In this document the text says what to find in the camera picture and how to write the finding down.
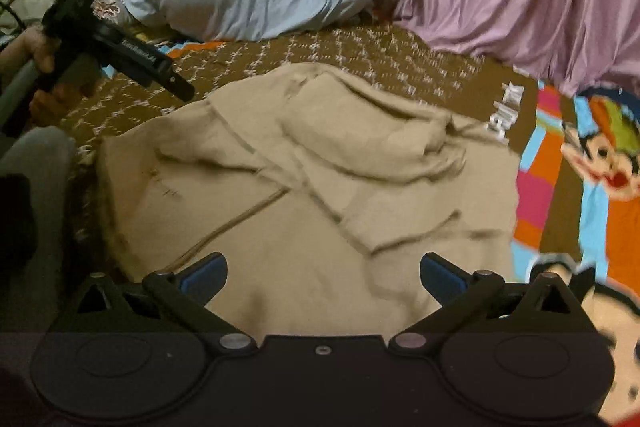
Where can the floral pillow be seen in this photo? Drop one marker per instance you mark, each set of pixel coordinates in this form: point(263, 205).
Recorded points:
point(107, 9)

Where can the person's left hand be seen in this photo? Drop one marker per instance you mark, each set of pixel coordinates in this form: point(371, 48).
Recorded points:
point(40, 52)

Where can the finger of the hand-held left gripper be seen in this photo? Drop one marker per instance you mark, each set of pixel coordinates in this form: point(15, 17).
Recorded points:
point(180, 86)

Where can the brown cartoon printed bedsheet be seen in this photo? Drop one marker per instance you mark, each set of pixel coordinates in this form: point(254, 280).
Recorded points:
point(350, 52)

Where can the white crumpled cloth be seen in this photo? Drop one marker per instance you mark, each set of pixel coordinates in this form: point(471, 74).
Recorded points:
point(25, 7)

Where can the beige hooded jacket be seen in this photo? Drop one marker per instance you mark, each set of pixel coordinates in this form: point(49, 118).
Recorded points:
point(300, 207)

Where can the person's left forearm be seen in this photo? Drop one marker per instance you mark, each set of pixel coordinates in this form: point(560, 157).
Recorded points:
point(12, 54)

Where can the person's grey trouser leg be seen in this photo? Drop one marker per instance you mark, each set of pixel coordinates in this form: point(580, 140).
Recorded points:
point(45, 217)

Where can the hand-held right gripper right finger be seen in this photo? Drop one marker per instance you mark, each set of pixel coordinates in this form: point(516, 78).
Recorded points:
point(440, 276)

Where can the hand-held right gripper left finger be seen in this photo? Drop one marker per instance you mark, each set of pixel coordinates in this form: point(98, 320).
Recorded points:
point(206, 277)

